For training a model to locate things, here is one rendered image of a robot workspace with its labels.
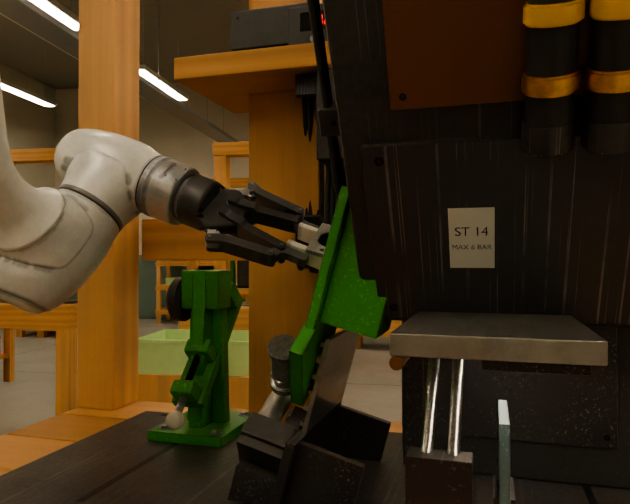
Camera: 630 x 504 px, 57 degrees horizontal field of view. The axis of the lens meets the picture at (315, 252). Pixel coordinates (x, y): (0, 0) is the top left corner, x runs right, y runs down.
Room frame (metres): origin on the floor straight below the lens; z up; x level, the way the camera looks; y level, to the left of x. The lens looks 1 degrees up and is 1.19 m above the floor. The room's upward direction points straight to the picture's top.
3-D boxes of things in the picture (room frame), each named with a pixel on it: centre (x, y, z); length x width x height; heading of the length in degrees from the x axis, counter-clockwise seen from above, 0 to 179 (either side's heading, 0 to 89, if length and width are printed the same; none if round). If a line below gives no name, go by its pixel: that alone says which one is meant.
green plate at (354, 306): (0.71, -0.06, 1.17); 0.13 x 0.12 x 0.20; 73
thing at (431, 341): (0.63, -0.19, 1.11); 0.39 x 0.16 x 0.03; 163
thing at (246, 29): (1.05, 0.07, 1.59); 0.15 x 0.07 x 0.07; 73
